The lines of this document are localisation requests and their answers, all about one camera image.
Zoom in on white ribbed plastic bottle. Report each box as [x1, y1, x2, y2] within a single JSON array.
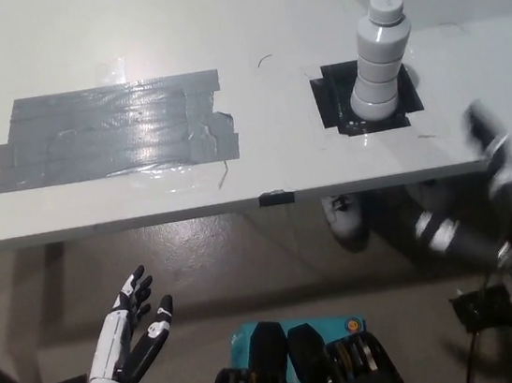
[[336, 0, 424, 125]]

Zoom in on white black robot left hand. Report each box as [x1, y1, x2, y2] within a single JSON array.
[[51, 260, 186, 383]]

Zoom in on grey duct tape patch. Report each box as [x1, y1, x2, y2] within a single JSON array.
[[0, 66, 244, 195]]

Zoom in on black teal robot body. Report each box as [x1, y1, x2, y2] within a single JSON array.
[[193, 302, 411, 383]]

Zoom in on small black tape piece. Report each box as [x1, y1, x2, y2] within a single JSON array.
[[257, 186, 299, 210]]

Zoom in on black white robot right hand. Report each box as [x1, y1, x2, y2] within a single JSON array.
[[460, 95, 512, 195]]

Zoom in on white object below table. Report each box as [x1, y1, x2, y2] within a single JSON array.
[[321, 189, 373, 245]]

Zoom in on black tape square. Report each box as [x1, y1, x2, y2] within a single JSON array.
[[307, 52, 429, 141]]

